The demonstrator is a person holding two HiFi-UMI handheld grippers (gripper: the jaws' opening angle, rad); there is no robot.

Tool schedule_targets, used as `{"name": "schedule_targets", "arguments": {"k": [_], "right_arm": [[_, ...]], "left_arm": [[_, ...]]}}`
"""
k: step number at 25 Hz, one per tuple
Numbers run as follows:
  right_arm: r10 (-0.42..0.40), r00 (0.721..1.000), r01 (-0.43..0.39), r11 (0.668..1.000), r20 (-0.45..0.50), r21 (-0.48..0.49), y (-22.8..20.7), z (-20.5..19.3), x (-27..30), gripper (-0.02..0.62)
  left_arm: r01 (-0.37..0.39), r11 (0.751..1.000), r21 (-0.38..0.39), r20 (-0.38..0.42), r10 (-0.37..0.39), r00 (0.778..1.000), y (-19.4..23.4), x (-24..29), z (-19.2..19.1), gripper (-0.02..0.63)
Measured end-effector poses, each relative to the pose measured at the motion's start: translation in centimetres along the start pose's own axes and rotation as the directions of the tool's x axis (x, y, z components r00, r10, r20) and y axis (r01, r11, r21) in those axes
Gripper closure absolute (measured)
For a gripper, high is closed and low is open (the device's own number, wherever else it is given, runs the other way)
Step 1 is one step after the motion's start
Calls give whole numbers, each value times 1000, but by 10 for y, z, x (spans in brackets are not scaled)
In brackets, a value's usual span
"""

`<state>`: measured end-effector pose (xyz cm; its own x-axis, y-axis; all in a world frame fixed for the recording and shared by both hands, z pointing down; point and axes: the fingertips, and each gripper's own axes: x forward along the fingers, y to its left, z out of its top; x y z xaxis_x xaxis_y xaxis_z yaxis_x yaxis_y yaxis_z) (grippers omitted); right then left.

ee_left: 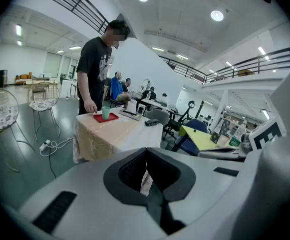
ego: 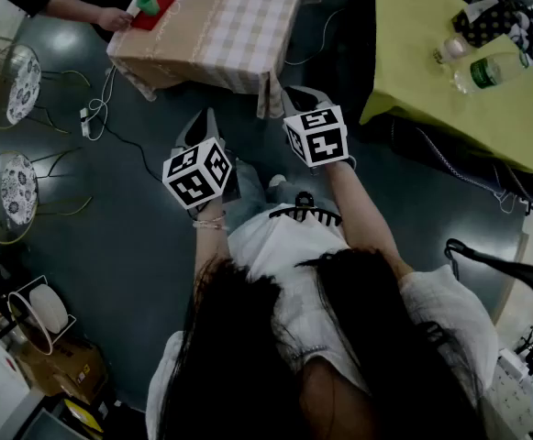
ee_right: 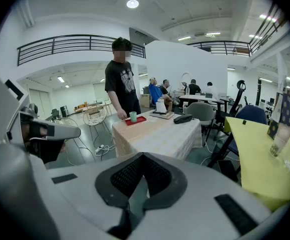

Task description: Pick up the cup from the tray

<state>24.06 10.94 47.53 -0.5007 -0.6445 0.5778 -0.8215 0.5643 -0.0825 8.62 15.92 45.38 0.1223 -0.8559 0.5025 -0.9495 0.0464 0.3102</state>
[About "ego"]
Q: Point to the person's white shoe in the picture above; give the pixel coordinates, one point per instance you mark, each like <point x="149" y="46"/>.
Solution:
<point x="277" y="180"/>

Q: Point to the black zipper bag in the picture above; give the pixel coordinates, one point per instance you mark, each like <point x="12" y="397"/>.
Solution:
<point x="454" y="154"/>

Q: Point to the person's right forearm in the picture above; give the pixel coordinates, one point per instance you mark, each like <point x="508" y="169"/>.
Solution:
<point x="362" y="218"/>

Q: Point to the person's white shirt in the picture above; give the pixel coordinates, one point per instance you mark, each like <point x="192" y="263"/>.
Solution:
<point x="289" y="245"/>

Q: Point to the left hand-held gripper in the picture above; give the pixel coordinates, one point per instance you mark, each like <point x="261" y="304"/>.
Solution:
<point x="195" y="177"/>

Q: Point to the clear plastic cup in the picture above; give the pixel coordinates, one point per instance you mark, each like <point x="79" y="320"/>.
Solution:
<point x="454" y="48"/>

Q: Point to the black hair claw clip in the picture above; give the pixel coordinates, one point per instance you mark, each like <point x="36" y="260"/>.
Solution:
<point x="305" y="211"/>

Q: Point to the floral seat cushion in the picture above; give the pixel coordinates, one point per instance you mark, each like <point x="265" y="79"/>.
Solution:
<point x="23" y="85"/>
<point x="18" y="190"/>

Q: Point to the beige checked tablecloth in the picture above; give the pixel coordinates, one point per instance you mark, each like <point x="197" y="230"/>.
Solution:
<point x="243" y="35"/>

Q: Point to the yellow-green tablecloth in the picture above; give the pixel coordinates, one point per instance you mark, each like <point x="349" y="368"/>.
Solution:
<point x="431" y="99"/>

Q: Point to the person's left forearm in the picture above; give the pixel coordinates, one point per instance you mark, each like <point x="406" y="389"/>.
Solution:
<point x="211" y="245"/>

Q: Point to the person's blue jeans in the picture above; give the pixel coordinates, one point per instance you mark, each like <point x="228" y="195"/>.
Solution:
<point x="250" y="190"/>

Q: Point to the green label plastic bottle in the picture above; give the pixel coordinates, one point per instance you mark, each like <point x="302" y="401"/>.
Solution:
<point x="486" y="71"/>

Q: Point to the black dotted pouch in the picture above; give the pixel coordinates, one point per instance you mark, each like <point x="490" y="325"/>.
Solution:
<point x="491" y="25"/>

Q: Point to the black tripod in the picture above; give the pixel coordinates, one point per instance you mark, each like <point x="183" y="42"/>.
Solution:
<point x="532" y="348"/>

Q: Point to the brown cardboard box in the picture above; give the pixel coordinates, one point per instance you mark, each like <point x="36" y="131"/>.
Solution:
<point x="64" y="369"/>

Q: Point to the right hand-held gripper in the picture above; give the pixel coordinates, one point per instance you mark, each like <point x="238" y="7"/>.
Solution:
<point x="321" y="140"/>

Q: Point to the green cup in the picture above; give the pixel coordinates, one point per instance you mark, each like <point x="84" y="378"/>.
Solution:
<point x="147" y="3"/>

